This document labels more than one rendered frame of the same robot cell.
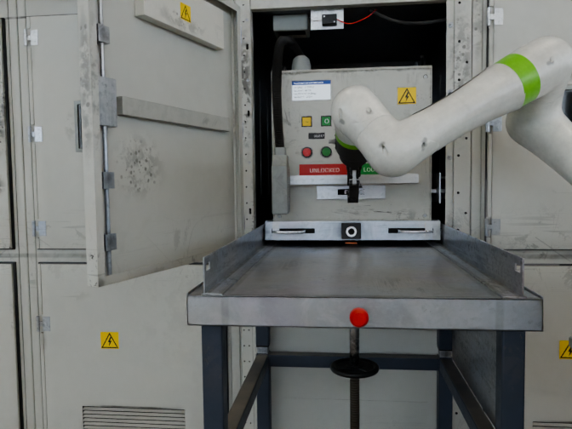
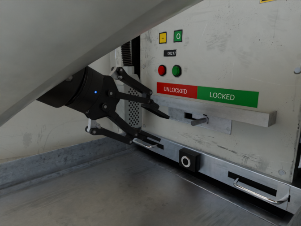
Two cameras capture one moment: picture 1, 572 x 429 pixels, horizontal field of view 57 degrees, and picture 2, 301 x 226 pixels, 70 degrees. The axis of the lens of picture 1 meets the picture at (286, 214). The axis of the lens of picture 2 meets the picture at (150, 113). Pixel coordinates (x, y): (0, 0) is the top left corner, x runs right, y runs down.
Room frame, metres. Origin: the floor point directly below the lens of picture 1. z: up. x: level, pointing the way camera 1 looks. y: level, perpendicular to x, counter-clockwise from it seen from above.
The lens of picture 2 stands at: (1.11, -0.50, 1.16)
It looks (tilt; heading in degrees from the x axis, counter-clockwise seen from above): 13 degrees down; 42
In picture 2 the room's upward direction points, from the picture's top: straight up
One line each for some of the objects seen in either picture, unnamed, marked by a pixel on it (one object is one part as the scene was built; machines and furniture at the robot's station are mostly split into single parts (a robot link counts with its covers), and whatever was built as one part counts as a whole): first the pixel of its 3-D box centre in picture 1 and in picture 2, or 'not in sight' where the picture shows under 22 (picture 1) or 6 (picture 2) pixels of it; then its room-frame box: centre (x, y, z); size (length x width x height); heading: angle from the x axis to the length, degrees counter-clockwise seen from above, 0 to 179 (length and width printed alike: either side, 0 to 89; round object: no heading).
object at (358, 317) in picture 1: (358, 316); not in sight; (0.88, -0.12, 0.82); 0.04 x 0.03 x 0.03; 174
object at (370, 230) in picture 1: (351, 230); (196, 156); (1.64, -0.20, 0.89); 0.54 x 0.05 x 0.06; 84
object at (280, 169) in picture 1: (281, 185); (130, 101); (1.58, 0.01, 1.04); 0.08 x 0.05 x 0.17; 174
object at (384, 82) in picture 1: (351, 148); (197, 68); (1.62, -0.20, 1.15); 0.48 x 0.01 x 0.48; 84
